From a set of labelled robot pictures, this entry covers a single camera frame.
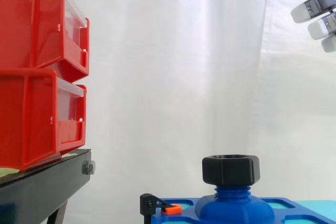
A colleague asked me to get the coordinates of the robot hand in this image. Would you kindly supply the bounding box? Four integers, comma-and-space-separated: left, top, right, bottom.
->
290, 0, 336, 53

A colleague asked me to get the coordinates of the large black hex nut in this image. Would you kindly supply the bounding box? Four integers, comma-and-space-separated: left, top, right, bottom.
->
202, 153, 261, 186

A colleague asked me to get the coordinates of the blue plate with square hollows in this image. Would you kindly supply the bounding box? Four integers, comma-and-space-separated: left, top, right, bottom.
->
151, 196, 336, 224

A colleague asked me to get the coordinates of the black and orange clip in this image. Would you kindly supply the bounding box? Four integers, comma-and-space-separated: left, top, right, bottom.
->
140, 193, 183, 224

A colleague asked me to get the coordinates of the red storage bin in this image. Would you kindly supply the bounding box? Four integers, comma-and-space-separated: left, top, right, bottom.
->
0, 68, 88, 172
0, 0, 90, 83

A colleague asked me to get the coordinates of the black stand with green tape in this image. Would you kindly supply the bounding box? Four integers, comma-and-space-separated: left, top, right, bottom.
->
0, 147, 96, 224

